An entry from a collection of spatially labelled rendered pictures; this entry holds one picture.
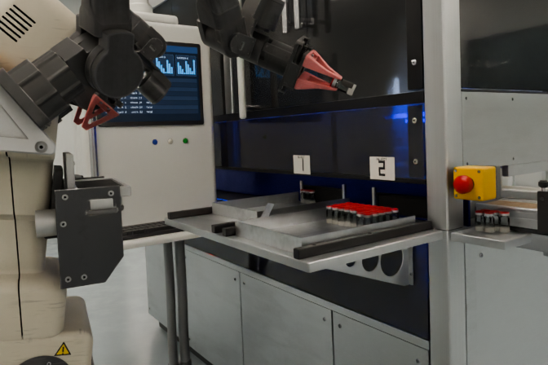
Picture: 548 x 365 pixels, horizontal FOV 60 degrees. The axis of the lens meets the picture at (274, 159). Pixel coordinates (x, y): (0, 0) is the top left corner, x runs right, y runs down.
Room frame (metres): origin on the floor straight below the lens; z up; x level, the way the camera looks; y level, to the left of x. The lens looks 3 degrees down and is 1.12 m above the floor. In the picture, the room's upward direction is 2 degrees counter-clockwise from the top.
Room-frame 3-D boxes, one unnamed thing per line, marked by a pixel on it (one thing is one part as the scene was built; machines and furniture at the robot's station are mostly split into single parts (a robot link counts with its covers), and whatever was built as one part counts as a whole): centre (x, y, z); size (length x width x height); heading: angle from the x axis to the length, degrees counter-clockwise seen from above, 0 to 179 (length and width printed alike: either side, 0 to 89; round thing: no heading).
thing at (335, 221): (1.18, -0.19, 0.90); 0.18 x 0.02 x 0.05; 34
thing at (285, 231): (1.13, -0.11, 0.90); 0.34 x 0.26 x 0.04; 124
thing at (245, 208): (1.47, -0.01, 0.90); 0.34 x 0.26 x 0.04; 125
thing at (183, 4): (2.13, 0.32, 1.51); 0.49 x 0.01 x 0.59; 35
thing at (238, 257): (1.95, 0.20, 0.73); 1.98 x 0.01 x 0.25; 35
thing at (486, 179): (1.06, -0.45, 1.00); 0.08 x 0.07 x 0.07; 125
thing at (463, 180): (1.03, -0.41, 0.99); 0.04 x 0.04 x 0.04; 35
